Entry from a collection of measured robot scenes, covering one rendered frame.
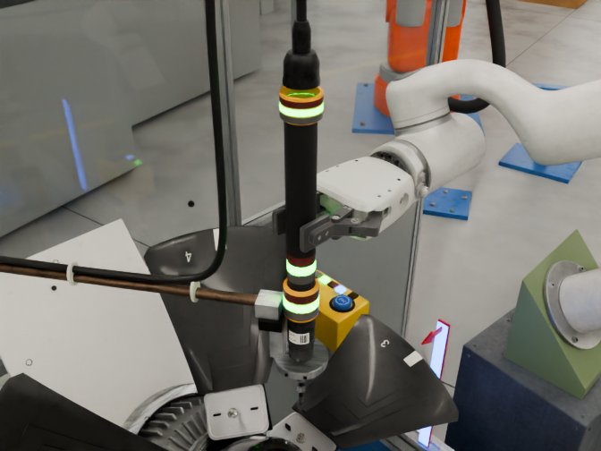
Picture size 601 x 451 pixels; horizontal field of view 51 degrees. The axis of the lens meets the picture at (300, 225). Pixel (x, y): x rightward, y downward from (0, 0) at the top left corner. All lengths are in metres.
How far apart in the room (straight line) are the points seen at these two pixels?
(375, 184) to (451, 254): 2.67
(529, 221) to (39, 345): 3.13
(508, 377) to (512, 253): 2.08
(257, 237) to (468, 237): 2.70
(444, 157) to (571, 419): 0.75
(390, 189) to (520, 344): 0.77
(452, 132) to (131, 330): 0.60
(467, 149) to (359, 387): 0.40
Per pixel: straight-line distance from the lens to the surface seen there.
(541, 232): 3.72
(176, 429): 0.96
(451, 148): 0.83
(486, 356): 1.48
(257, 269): 0.90
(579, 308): 1.38
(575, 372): 1.42
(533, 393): 1.43
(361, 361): 1.04
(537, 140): 0.78
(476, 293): 3.16
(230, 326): 0.89
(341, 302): 1.32
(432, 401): 1.04
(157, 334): 1.09
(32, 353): 1.04
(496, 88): 0.78
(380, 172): 0.76
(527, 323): 1.40
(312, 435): 0.96
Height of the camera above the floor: 1.93
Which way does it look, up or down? 33 degrees down
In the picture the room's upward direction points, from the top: straight up
